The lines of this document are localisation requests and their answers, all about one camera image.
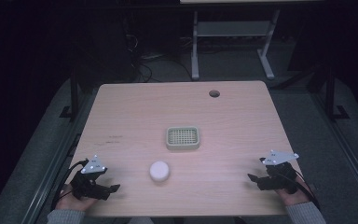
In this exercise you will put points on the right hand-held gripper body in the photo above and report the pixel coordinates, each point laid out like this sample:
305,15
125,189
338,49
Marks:
278,175

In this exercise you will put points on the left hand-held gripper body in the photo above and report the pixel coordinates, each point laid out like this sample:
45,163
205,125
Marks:
87,183

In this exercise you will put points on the round white soap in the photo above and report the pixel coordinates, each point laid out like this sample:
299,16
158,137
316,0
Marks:
159,171

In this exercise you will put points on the white rectangular basket tray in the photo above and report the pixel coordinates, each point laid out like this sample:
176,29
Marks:
182,138

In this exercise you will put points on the person's left hand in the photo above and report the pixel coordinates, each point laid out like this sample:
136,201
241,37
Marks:
72,202

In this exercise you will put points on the person's right hand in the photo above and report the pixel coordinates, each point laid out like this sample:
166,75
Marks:
295,196

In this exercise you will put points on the black metal stand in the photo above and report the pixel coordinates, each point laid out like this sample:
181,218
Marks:
331,93
74,93

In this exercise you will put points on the white metal table frame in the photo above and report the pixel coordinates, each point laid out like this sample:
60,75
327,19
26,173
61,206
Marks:
230,28

